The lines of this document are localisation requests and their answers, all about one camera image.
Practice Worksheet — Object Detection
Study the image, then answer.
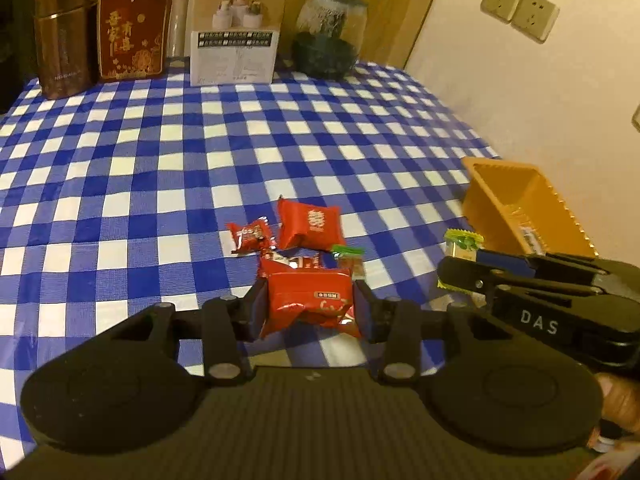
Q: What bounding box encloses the orange plastic tray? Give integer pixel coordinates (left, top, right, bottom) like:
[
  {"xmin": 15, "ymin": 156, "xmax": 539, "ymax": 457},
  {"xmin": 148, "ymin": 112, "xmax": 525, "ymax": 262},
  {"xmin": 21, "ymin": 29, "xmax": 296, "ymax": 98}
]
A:
[{"xmin": 460, "ymin": 156, "xmax": 598, "ymax": 259}]

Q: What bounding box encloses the small red twisted candy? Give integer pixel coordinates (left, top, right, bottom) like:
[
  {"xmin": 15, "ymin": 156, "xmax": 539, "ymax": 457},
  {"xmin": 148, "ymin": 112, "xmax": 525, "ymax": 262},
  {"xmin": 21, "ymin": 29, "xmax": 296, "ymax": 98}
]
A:
[{"xmin": 225, "ymin": 215, "xmax": 278, "ymax": 257}]

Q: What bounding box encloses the red pillow snack packet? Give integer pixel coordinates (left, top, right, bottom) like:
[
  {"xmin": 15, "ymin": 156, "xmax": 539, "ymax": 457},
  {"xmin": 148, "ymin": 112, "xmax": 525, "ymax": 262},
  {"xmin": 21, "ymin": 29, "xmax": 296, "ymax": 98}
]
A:
[{"xmin": 259, "ymin": 267, "xmax": 363, "ymax": 341}]

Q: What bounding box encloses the square red snack packet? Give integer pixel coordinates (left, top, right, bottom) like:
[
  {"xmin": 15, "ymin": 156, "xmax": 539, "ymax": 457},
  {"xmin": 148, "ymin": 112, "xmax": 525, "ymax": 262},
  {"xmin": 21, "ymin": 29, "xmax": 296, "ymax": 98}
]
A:
[{"xmin": 276, "ymin": 197, "xmax": 347, "ymax": 252}]

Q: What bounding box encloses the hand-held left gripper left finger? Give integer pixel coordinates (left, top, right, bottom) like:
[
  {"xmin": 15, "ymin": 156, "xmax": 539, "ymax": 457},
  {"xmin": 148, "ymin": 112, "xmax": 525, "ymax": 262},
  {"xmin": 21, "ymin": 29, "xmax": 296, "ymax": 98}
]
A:
[{"xmin": 107, "ymin": 277, "xmax": 271, "ymax": 391}]

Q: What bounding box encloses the blue white checkered tablecloth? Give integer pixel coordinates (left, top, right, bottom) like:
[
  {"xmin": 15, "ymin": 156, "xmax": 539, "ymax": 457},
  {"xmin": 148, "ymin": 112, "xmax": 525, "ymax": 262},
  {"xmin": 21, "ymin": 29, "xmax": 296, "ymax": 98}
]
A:
[{"xmin": 0, "ymin": 57, "xmax": 501, "ymax": 376}]

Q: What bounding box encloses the brown metal tin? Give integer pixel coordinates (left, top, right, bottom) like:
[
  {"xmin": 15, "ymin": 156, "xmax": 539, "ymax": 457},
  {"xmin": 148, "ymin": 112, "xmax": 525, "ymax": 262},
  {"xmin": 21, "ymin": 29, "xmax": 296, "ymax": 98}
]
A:
[{"xmin": 34, "ymin": 0, "xmax": 101, "ymax": 100}]

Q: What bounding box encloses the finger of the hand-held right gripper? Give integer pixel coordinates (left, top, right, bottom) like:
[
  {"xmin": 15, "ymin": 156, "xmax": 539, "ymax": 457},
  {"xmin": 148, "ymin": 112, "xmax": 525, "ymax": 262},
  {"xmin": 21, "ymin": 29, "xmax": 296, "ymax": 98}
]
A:
[
  {"xmin": 475, "ymin": 251, "xmax": 608, "ymax": 286},
  {"xmin": 436, "ymin": 256, "xmax": 531, "ymax": 308}
]

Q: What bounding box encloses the glass jar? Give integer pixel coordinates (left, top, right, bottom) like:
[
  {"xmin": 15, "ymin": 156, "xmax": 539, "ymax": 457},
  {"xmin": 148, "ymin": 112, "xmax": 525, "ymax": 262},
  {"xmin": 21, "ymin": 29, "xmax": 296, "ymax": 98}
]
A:
[{"xmin": 291, "ymin": 0, "xmax": 368, "ymax": 80}]

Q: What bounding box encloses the red gold printed tin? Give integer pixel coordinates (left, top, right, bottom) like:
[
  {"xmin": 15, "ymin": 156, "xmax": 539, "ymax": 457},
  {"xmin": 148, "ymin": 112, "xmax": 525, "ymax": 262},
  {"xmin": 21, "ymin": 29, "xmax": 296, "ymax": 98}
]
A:
[{"xmin": 97, "ymin": 0, "xmax": 171, "ymax": 82}]

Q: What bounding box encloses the red patterned snack packet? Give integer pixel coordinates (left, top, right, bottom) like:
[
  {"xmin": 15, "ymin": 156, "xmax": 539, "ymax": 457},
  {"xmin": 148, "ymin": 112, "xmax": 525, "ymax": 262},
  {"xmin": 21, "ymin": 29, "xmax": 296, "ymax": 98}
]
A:
[{"xmin": 257, "ymin": 252, "xmax": 323, "ymax": 276}]

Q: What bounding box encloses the white cardboard box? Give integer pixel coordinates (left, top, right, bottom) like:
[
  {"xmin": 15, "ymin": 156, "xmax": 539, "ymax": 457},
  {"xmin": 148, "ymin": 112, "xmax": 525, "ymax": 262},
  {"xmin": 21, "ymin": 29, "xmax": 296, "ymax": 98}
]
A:
[{"xmin": 190, "ymin": 0, "xmax": 292, "ymax": 87}]

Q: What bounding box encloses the person's right hand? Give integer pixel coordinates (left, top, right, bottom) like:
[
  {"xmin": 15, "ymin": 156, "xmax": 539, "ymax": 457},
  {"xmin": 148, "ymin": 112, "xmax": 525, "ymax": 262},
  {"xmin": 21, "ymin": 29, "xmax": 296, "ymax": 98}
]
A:
[{"xmin": 597, "ymin": 372, "xmax": 640, "ymax": 436}]

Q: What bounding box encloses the yellow green candy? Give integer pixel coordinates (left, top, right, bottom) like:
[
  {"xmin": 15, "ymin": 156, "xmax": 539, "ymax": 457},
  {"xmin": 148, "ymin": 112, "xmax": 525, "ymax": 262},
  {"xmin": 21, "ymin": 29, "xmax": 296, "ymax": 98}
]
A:
[{"xmin": 437, "ymin": 228, "xmax": 485, "ymax": 291}]

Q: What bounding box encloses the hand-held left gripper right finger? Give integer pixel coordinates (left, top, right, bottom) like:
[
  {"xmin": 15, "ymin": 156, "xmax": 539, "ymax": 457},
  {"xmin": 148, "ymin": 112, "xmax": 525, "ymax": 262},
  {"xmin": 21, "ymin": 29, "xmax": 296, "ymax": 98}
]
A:
[{"xmin": 352, "ymin": 280, "xmax": 526, "ymax": 393}]

